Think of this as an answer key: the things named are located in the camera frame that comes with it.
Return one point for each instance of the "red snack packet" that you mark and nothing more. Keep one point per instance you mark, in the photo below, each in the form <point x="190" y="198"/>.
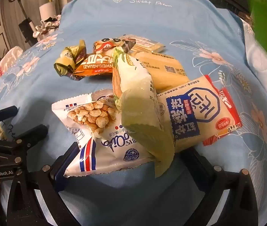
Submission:
<point x="218" y="137"/>

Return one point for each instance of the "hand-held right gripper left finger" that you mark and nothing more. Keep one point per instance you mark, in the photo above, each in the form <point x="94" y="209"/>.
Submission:
<point x="57" y="173"/>

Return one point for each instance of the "blue floral bedsheet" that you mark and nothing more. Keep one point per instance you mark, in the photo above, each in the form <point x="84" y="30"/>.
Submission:
<point x="124" y="16"/>

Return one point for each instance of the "pale green corn snack packet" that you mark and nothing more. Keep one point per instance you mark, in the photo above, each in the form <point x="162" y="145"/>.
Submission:
<point x="135" y="87"/>

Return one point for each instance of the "white paper roll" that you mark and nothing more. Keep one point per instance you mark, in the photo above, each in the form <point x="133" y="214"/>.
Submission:
<point x="46" y="10"/>

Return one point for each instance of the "yellow green snack packet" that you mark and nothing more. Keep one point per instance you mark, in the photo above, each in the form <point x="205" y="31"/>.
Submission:
<point x="65" y="61"/>

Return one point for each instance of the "cream packet with blue label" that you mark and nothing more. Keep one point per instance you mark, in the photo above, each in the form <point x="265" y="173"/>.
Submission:
<point x="194" y="113"/>

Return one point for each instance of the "flat clear biscuit packet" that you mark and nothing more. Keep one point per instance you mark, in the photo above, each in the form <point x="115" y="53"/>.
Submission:
<point x="147" y="43"/>

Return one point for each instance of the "long yellow snack packet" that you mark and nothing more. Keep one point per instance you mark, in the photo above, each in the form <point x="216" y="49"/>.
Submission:
<point x="164" y="68"/>

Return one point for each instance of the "pink white cloth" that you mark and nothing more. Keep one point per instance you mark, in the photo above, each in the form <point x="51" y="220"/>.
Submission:
<point x="11" y="56"/>

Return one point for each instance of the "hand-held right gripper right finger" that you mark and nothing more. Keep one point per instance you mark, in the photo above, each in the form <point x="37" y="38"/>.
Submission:
<point x="194" y="167"/>

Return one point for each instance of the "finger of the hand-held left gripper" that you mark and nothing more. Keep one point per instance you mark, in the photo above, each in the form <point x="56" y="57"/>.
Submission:
<point x="30" y="134"/>
<point x="1" y="115"/>

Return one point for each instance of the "orange seed snack packet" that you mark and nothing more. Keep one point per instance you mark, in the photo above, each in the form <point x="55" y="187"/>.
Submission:
<point x="96" y="63"/>

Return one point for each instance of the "white peanut snack packet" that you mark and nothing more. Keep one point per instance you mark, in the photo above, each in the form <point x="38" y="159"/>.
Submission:
<point x="96" y="117"/>

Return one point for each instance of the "green cardboard box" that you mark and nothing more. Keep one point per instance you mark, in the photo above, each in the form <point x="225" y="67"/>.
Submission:
<point x="265" y="28"/>

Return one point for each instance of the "black stick vacuum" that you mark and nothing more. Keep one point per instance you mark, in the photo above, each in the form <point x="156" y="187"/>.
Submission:
<point x="26" y="30"/>

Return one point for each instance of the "black white ruffled cloth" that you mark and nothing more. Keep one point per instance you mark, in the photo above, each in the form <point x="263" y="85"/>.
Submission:
<point x="46" y="26"/>

